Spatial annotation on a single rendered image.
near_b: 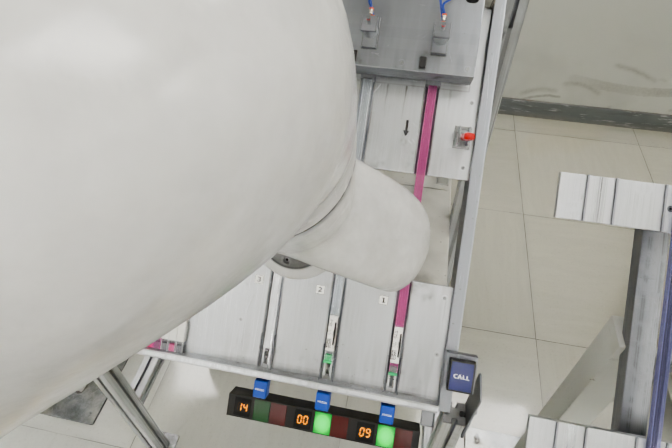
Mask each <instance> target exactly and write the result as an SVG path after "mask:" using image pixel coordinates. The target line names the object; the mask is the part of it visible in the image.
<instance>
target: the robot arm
mask: <svg viewBox="0 0 672 448"><path fill-rule="evenodd" d="M356 144H357V85H356V65H355V55H354V48H353V43H352V38H351V33H350V28H349V23H348V19H347V14H346V11H345V8H344V5H343V2H342V0H0V439H1V438H3V437H4V436H5V435H7V434H8V433H10V432H11V431H13V430H14V429H16V428H17V427H19V426H20V425H22V424H23V423H25V422H27V421H28V420H30V419H32V418H33V417H35V416H36V415H38V414H40V413H41V412H43V411H44V410H46V409H48V408H49V407H51V406H53V405H54V404H56V403H57V402H59V401H61V400H62V399H64V398H66V397H67V396H69V395H71V394H72V393H74V392H76V391H77V390H79V389H80V388H82V387H84V386H85V385H87V384H88V383H90V382H92V381H93V380H95V379H96V378H98V377H100V376H101V375H103V374H104V373H106V372H108V371H109V370H111V369H112V368H114V367H116V366H117V365H119V364H120V363H122V362H123V361H125V360H127V359H128V358H130V357H131V356H133V355H135V354H136V353H138V352H139V351H141V350H142V349H144V348H145V347H147V346H149V345H150V344H152V343H153V342H155V341H156V340H158V339H159V338H161V337H162V336H164V335H165V334H167V333H169V332H170V331H172V330H173V329H175V328H176V327H178V326H179V325H181V324H182V323H184V322H185V321H187V320H188V319H190V318H191V317H193V316H194V315H196V314H197V313H199V312H200V311H202V310H204V309H205V308H207V307H208V306H210V305H211V304H212V303H214V302H215V301H217V300H218V299H219V298H221V297H222V296H223V295H225V294H226V293H228V292H229V291H230V290H232V289H233V288H235V287H236V286H237V285H239V284H240V283H242V282H243V281H244V280H245V279H247V278H248V277H249V276H250V275H251V274H253V273H254V272H255V271H256V270H258V269H259V268H260V267H261V266H263V265H264V264H265V265H266V266H267V267H268V268H269V269H270V270H272V271H273V272H275V273H276V274H278V275H281V276H283V277H286V278H290V279H309V278H312V277H315V276H318V275H320V274H322V273H323V272H325V271H328V272H331V273H334V274H337V275H339V276H342V277H345V278H348V279H350V280H353V281H356V282H359V283H362V284H364V285H367V286H370V287H373V288H376V289H379V290H383V291H387V292H394V291H398V290H401V289H402V288H404V287H405V286H407V285H408V284H409V283H410V282H411V281H412V280H413V279H414V278H415V277H416V276H417V274H418V273H419V271H420V270H421V268H422V266H423V264H424V262H425V259H426V257H427V254H428V250H429V245H430V234H431V233H430V223H429V218H428V215H427V213H426V210H425V208H424V207H423V205H422V204H421V203H420V201H419V200H418V199H417V198H416V197H415V196H414V195H413V194H412V193H411V192H409V191H408V190H407V189H406V188H404V187H403V186H402V185H400V184H399V183H397V182H396V181H394V180H393V179H391V178H389V177H388V176H386V175H384V174H383V173H381V172H379V171H378V170H376V169H374V168H373V167H371V166H369V165H367V164H365V163H364V162H362V161H360V160H358V159H356V151H357V148H356Z"/></svg>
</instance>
